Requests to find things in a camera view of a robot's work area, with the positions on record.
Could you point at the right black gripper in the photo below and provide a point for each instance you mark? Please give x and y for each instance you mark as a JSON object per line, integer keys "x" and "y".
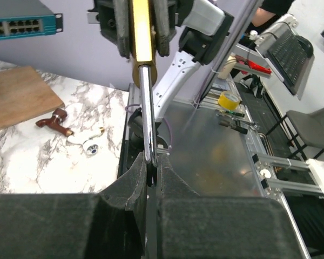
{"x": 116, "y": 23}

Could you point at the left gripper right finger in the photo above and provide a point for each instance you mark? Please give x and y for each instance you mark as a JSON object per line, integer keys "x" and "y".
{"x": 193, "y": 226}

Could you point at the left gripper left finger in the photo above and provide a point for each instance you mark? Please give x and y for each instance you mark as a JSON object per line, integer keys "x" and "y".
{"x": 108, "y": 224}

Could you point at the long shackle brass padlock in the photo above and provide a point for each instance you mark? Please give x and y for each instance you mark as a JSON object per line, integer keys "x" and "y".
{"x": 142, "y": 50}

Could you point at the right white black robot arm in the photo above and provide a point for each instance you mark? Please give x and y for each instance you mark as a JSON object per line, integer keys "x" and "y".
{"x": 201, "y": 28}

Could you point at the white tap fitting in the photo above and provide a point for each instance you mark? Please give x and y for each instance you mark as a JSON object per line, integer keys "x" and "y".
{"x": 86, "y": 139}

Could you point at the brown tap fitting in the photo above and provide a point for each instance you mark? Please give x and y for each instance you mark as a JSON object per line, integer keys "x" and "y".
{"x": 55, "y": 122}

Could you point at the yellow tape roll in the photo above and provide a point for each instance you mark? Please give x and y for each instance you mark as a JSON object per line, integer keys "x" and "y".
{"x": 229, "y": 100}

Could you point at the wooden board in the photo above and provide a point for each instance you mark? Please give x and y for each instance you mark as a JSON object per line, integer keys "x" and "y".
{"x": 24, "y": 95}

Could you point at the black keyboard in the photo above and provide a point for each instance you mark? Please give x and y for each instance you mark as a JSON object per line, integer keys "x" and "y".
{"x": 292, "y": 56}

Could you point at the grey chair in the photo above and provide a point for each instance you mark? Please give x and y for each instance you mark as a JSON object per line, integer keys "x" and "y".
{"x": 309, "y": 129}

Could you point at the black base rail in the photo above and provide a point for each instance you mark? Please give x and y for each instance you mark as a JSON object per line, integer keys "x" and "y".
{"x": 124, "y": 158}

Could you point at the teal network switch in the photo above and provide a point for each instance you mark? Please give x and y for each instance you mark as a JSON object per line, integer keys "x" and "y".
{"x": 28, "y": 18}

